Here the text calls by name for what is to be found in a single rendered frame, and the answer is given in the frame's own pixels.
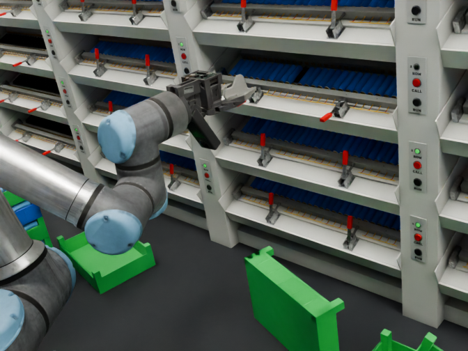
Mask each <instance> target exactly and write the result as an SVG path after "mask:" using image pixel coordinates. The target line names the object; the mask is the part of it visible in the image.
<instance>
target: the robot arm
mask: <svg viewBox="0 0 468 351"><path fill-rule="evenodd" d="M181 80H182V83H180V84H178V85H173V84H170V85H168V86H166V91H165V92H163V93H160V94H158V95H155V96H153V97H150V98H148V99H147V100H144V101H142V102H139V103H136V104H134V105H132V106H130V107H127V108H125V109H122V110H118V111H115V112H113V113H112V114H111V115H109V116H107V117H105V118H103V119H102V121H101V122H100V124H99V127H98V130H97V138H98V142H99V145H100V147H101V149H102V152H103V153H104V155H105V157H106V158H107V159H108V160H109V161H111V162H113V163H115V167H116V173H117V177H118V182H117V183H116V185H115V186H114V188H112V189H111V188H109V187H107V186H105V185H103V184H101V183H99V182H95V181H93V180H91V179H89V178H87V177H85V176H83V175H81V174H79V173H77V172H75V171H73V170H72V169H69V168H68V167H66V166H64V165H62V164H59V163H58V162H55V161H54V160H52V159H50V158H48V157H46V156H44V155H42V154H40V153H38V152H36V151H34V150H33V149H31V148H29V147H27V146H25V145H23V144H21V143H19V142H17V141H15V140H13V139H11V138H10V137H8V136H6V135H4V134H2V133H0V187H1V188H3V189H5V190H7V191H9V192H11V193H13V194H15V195H17V196H19V197H20V198H23V199H24V200H26V201H28V202H30V203H32V204H34V205H37V206H38V207H40V208H42V209H44V210H46V211H48V212H50V213H52V214H54V215H56V216H58V217H60V218H62V219H64V220H66V221H68V222H70V223H71V224H74V226H75V227H77V228H79V229H81V230H83V231H84V232H85V236H86V239H87V241H88V243H89V244H90V245H91V246H92V247H93V248H94V249H95V250H97V251H99V252H101V253H103V254H108V255H119V254H123V253H125V252H127V251H129V250H130V249H131V248H132V247H133V246H134V245H135V243H136V242H137V241H138V240H139V238H140V237H141V235H142V232H143V229H144V228H145V226H146V224H147V222H148V220H149V219H154V218H155V217H158V216H159V215H160V214H162V213H163V211H165V209H166V207H167V204H168V192H167V189H166V186H165V181H164V174H163V170H162V163H161V159H160V154H159V146H158V145H159V144H160V143H162V142H164V141H166V140H168V139H170V138H172V137H174V136H176V135H178V134H180V133H182V132H184V131H185V130H186V129H188V130H189V131H190V132H191V133H192V135H193V136H194V138H195V139H196V140H197V141H198V143H199V144H200V146H201V147H202V148H207V149H211V150H216V149H217V148H218V147H219V145H220V144H221V141H220V140H219V139H218V138H217V136H216V134H215V133H214V132H213V131H212V129H211V127H210V126H209V125H208V123H207V122H206V121H205V119H204V117H205V115H206V116H212V115H215V114H218V113H220V112H222V111H225V110H229V109H233V108H235V107H237V106H239V105H241V104H242V103H244V101H246V100H247V99H248V98H249V97H250V96H251V95H252V94H253V93H254V92H255V91H256V87H255V86H254V87H252V88H247V84H246V82H245V80H244V77H243V76H242V75H236V76H235V79H234V82H233V85H232V83H230V84H225V85H223V86H222V85H221V84H222V83H223V80H222V75H221V73H219V74H218V73H216V72H215V71H212V72H208V71H202V70H197V71H194V72H191V73H189V74H187V75H185V76H182V77H181ZM222 96H223V97H224V99H225V100H222V101H221V98H222ZM75 283H76V272H75V268H74V267H73V266H72V262H71V260H70V259H69V258H68V257H67V256H66V255H65V254H64V253H63V252H62V251H60V250H59V249H57V248H55V247H52V248H51V247H49V246H48V245H45V244H44V243H43V242H42V241H40V240H32V239H31V238H30V237H29V235H28V234H27V232H26V231H25V229H24V227H23V225H22V224H21V222H20V221H19V219H18V218H17V215H16V214H15V212H14V211H13V209H12V208H11V206H10V204H9V202H8V201H7V199H6V197H5V196H4V195H3V192H2V191H1V189H0V351H38V346H39V345H40V343H41V341H42V340H43V339H44V337H45V335H46V333H47V332H48V330H49V328H50V327H51V326H52V324H53V322H54V321H55V319H56V318H57V316H58V314H59V313H60V312H61V310H62V308H63V307H64V305H65V304H66V302H67V301H68V300H69V298H70V296H71V294H72V291H73V289H74V286H75Z"/></svg>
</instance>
